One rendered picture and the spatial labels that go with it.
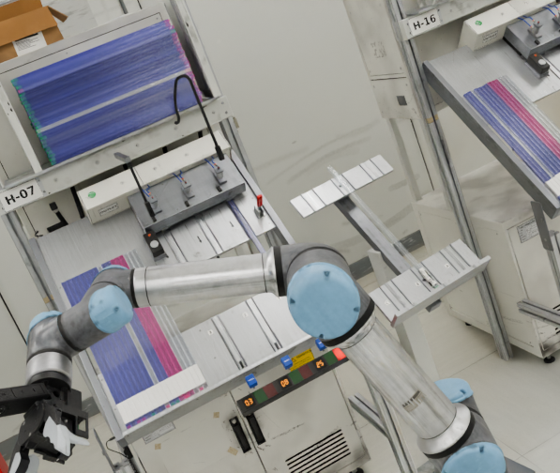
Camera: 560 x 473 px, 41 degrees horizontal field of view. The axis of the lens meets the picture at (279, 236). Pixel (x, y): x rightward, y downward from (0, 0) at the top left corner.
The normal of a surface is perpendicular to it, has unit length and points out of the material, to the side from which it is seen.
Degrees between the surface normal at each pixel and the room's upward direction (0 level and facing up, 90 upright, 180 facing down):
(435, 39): 90
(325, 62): 90
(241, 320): 44
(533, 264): 90
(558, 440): 0
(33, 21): 75
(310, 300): 83
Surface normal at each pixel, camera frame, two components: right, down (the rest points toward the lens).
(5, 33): 0.31, -0.01
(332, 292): -0.07, 0.19
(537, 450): -0.36, -0.89
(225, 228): -0.03, -0.54
